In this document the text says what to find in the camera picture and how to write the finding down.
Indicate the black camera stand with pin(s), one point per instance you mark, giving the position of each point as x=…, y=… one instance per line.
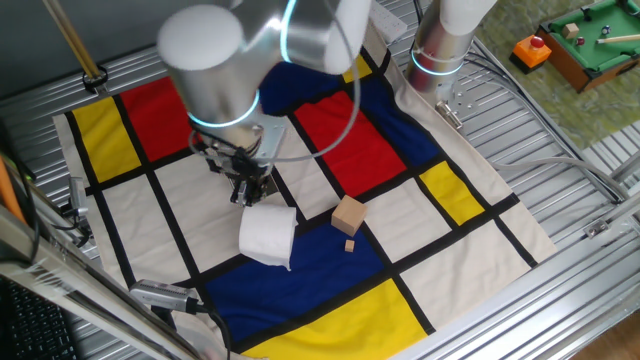
x=164, y=316

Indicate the white power strip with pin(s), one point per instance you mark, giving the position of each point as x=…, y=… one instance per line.
x=390, y=22

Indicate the metal corner bracket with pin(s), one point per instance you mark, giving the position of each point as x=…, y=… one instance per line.
x=596, y=228

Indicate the black pole clamp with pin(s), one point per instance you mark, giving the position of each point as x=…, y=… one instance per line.
x=95, y=80

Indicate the wooden block on pool table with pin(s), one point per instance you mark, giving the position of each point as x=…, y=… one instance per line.
x=570, y=31

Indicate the orange emergency stop button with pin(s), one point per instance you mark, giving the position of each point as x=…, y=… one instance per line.
x=530, y=54

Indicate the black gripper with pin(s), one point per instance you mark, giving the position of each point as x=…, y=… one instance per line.
x=240, y=167

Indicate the blue billiard ball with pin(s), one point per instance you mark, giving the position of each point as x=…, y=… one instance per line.
x=606, y=30

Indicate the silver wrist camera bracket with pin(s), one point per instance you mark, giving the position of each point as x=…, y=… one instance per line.
x=272, y=135

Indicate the wooden cue stick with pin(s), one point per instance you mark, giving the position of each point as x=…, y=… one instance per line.
x=620, y=39

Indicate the black keyboard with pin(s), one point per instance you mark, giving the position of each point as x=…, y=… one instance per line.
x=35, y=325

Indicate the silver depth camera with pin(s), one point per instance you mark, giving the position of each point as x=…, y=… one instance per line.
x=160, y=294

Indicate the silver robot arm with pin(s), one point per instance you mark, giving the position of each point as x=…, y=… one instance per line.
x=215, y=75

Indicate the wooden pole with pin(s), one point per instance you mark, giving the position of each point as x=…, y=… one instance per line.
x=72, y=37

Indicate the colour block patterned cloth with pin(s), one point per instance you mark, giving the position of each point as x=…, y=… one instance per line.
x=450, y=270

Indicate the orange pole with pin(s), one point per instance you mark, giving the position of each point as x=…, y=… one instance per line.
x=7, y=195

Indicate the mini green pool table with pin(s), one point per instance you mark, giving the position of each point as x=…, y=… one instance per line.
x=595, y=60

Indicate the small wooden cube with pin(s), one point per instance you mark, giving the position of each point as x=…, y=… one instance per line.
x=349, y=245

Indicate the aluminium frame beam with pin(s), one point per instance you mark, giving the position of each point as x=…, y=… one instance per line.
x=75, y=285

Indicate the large wooden cube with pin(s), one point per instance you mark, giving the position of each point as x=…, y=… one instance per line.
x=348, y=216

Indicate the small grey camera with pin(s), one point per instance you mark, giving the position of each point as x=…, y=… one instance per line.
x=77, y=195

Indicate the white toilet paper roll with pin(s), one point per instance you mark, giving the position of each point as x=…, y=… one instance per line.
x=265, y=235

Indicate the red billiard ball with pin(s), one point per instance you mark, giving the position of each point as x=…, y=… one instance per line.
x=579, y=41

